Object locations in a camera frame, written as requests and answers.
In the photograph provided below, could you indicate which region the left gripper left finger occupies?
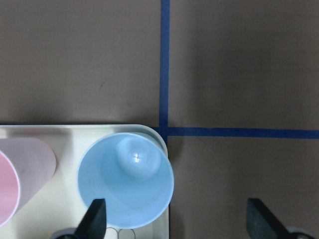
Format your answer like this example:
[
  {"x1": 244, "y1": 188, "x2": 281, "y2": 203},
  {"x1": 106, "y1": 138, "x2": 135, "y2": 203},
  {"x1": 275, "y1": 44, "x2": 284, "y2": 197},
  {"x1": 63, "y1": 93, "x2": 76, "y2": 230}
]
[{"x1": 74, "y1": 199, "x2": 107, "y2": 239}]

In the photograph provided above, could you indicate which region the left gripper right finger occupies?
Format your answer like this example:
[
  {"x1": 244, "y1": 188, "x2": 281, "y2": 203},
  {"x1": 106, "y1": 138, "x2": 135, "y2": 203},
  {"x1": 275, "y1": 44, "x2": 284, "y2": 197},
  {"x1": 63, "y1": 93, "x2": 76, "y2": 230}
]
[{"x1": 246, "y1": 198, "x2": 292, "y2": 239}]

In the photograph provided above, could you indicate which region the light blue cup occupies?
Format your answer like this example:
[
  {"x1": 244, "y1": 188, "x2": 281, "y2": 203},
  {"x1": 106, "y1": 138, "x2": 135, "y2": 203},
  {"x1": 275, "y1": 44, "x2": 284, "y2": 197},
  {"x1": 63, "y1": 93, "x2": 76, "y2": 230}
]
[{"x1": 77, "y1": 132, "x2": 174, "y2": 229}]

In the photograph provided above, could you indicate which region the pink cup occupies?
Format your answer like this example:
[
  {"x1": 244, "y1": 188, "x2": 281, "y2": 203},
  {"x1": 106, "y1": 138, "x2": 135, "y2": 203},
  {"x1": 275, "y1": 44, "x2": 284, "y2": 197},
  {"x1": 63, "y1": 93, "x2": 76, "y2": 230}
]
[{"x1": 0, "y1": 137, "x2": 56, "y2": 226}]

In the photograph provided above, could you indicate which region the cream plastic tray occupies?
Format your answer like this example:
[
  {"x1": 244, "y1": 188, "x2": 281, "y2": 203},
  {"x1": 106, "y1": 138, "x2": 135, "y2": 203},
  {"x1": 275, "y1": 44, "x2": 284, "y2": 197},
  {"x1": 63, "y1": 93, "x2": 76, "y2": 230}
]
[{"x1": 0, "y1": 124, "x2": 167, "y2": 239}]

